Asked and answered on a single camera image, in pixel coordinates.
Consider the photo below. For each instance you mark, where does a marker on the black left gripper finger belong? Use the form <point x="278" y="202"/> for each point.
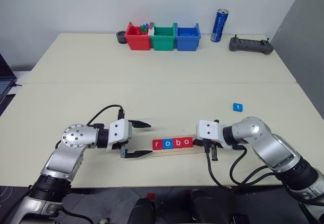
<point x="138" y="154"/>
<point x="140" y="124"/>

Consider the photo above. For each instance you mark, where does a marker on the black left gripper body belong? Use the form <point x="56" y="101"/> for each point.
<point x="123" y="151"/>

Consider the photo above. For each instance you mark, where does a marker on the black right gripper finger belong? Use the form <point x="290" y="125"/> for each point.
<point x="197" y="144"/>
<point x="198" y="140"/>

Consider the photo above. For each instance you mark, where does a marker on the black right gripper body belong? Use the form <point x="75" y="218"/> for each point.
<point x="214" y="153"/>

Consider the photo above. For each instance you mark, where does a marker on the red letter tile o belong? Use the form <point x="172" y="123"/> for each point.
<point x="187" y="142"/>

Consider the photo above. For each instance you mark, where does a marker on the red letter tile b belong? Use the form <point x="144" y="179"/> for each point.
<point x="177" y="143"/>

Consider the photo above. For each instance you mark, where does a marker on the red letter tile r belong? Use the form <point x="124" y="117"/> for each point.
<point x="157" y="144"/>

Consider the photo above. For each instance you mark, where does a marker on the blue letter tile o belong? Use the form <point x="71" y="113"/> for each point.
<point x="167" y="144"/>

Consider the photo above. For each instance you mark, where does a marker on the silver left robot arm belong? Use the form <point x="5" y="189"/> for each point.
<point x="76" y="136"/>

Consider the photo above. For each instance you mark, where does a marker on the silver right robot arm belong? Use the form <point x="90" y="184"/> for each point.
<point x="268" y="143"/>

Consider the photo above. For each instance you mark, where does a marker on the blue letter tile t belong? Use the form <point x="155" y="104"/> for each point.
<point x="237" y="107"/>

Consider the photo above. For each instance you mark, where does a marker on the wooden tile rack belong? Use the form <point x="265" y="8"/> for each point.
<point x="177" y="152"/>

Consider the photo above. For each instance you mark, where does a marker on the small red block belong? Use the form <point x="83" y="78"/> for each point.
<point x="151" y="196"/>

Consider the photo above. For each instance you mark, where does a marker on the dark rounded shape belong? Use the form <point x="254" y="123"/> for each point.
<point x="141" y="211"/>
<point x="206" y="206"/>

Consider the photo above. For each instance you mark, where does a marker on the red plastic storage bin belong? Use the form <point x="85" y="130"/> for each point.
<point x="138" y="43"/>

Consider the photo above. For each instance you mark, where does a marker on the green plastic storage bin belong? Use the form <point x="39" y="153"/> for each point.
<point x="163" y="43"/>

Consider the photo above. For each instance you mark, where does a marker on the white plastic piece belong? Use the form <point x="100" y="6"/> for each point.
<point x="151" y="33"/>

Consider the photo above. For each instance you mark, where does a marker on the blue plastic storage bin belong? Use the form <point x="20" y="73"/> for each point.
<point x="186" y="44"/>

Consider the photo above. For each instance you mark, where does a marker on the green toy brick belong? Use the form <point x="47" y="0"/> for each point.
<point x="144" y="30"/>

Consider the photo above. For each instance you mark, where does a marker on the small blue toy brick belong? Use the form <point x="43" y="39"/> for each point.
<point x="146" y="25"/>

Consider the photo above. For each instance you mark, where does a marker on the grey handheld remote controller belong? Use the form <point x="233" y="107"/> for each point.
<point x="250" y="45"/>

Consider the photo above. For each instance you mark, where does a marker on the blue drink can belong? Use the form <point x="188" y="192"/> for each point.
<point x="219" y="26"/>

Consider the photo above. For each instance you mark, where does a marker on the dark laptop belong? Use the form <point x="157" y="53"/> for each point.
<point x="5" y="82"/>

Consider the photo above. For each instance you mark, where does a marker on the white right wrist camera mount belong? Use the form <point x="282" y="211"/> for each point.
<point x="207" y="129"/>

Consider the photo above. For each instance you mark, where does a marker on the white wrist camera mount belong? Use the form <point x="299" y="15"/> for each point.
<point x="117" y="131"/>
<point x="207" y="129"/>

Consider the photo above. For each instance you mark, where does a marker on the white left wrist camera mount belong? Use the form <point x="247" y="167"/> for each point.
<point x="117" y="131"/>

